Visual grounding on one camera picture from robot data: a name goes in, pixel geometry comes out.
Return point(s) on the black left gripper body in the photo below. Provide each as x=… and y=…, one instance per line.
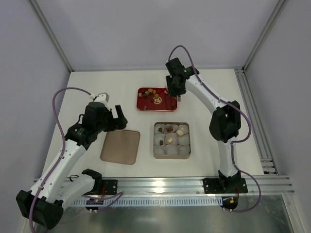
x=112, y=120

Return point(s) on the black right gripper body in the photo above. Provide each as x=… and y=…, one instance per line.
x=177, y=91

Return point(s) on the brown cube chocolate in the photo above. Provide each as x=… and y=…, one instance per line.
x=169, y=129

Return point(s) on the tan round chocolate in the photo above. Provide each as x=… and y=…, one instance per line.
x=180, y=132

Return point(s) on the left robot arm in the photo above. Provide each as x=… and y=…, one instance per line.
x=46, y=201

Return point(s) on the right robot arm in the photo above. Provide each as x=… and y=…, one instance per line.
x=225, y=122

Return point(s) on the gold tin lid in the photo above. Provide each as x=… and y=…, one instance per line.
x=121, y=147

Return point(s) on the red tray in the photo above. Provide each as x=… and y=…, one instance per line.
x=155, y=98

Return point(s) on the gold tin box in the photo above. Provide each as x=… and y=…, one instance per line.
x=179, y=148

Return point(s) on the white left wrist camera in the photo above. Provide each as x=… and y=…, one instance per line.
x=102, y=98

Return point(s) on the aluminium rail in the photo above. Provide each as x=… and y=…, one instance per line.
x=170, y=191

